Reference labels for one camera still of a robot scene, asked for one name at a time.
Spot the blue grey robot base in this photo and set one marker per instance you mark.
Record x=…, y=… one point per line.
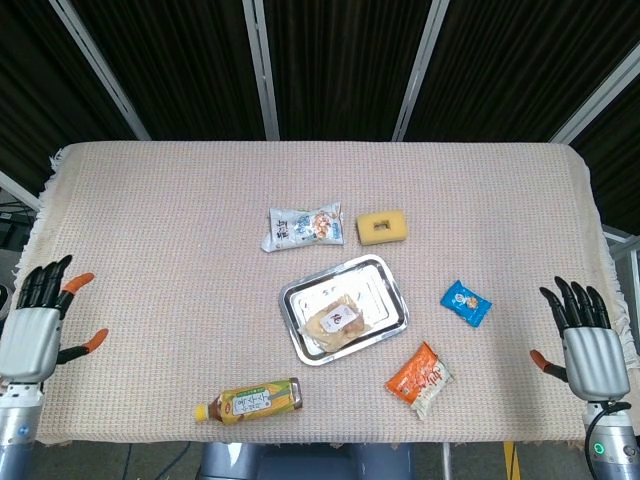
x=305, y=462

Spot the grey aluminium frame post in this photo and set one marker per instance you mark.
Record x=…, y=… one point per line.
x=420, y=70
x=261, y=70
x=595, y=95
x=100, y=70

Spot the orange and clear food bag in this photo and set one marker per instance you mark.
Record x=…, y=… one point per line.
x=415, y=377

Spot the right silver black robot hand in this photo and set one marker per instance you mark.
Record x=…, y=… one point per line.
x=595, y=355

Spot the beige woven tablecloth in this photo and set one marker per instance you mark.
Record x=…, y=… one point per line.
x=175, y=225

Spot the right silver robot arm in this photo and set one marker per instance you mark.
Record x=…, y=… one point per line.
x=615, y=445

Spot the white blue snack bag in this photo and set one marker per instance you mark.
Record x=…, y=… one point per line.
x=305, y=227

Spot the stainless steel rectangular tray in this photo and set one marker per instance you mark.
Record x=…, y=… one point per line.
x=385, y=300

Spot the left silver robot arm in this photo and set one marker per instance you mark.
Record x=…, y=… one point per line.
x=17, y=430

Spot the clear bag of bread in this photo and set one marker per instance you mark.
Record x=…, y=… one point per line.
x=335, y=322

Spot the corn tea bottle yellow label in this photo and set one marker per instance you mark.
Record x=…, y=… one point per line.
x=255, y=402

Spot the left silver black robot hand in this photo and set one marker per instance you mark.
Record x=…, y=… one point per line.
x=30, y=340

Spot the yellow sponge with green base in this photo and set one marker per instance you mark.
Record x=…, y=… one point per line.
x=395, y=230

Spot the small blue snack packet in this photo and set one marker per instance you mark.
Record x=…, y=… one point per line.
x=465, y=302

